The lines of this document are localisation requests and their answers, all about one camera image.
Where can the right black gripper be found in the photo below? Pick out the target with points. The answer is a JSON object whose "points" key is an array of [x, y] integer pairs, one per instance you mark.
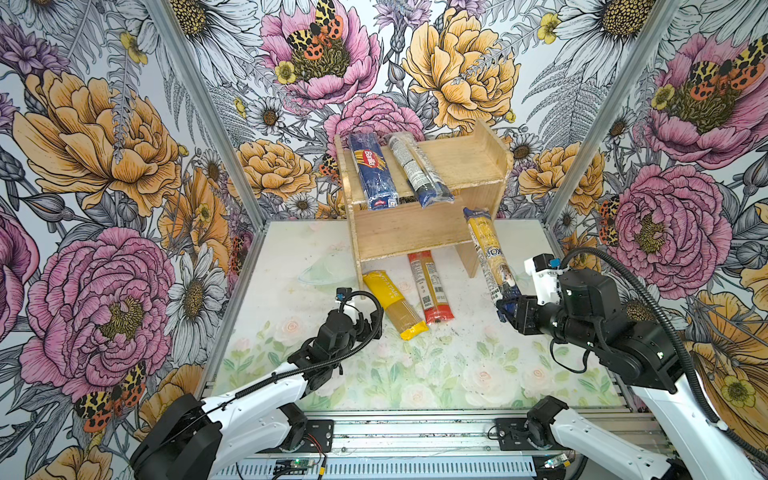
{"points": [[517, 322]]}

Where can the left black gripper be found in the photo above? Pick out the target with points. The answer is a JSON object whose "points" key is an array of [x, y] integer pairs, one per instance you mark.
{"points": [[376, 318]]}

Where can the yellow blue spaghetti bag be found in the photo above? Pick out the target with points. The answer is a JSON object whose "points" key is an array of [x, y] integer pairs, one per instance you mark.
{"points": [[496, 269]]}

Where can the blue Barilla pasta box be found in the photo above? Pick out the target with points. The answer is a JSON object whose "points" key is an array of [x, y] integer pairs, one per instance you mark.
{"points": [[373, 171]]}

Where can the clear blue-end spaghetti bag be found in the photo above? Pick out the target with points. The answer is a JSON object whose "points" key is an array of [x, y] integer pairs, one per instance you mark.
{"points": [[423, 178]]}

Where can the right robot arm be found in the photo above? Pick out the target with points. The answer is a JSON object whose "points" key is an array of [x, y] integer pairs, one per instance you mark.
{"points": [[646, 361]]}

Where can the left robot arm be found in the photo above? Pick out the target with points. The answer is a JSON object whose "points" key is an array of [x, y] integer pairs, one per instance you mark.
{"points": [[196, 438]]}

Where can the wooden two-tier shelf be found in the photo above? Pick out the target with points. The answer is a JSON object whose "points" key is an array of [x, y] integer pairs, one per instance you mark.
{"points": [[475, 168]]}

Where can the red spaghetti bag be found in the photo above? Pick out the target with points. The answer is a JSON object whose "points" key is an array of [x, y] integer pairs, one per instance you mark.
{"points": [[430, 288]]}

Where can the right green circuit board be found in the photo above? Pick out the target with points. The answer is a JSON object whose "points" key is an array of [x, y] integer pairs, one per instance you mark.
{"points": [[556, 462]]}

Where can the green circuit board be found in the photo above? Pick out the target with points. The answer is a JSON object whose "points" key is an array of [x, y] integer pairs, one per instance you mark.
{"points": [[292, 466], [556, 462]]}

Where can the left green circuit board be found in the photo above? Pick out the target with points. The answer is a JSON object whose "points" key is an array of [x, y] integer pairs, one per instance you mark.
{"points": [[292, 466]]}

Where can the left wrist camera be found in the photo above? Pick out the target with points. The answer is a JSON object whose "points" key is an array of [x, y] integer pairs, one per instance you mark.
{"points": [[342, 293]]}

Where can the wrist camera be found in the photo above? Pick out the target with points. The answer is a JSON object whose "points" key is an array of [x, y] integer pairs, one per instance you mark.
{"points": [[545, 270], [342, 293]]}

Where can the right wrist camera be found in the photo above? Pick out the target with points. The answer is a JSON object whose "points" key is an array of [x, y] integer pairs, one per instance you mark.
{"points": [[545, 270]]}

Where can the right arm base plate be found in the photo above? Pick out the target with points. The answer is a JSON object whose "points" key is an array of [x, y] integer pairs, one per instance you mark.
{"points": [[519, 434]]}

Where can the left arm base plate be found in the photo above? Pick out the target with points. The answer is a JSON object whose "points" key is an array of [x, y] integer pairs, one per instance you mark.
{"points": [[315, 435]]}

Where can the aluminium front rail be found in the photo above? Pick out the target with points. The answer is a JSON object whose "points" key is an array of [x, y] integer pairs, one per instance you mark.
{"points": [[362, 433]]}

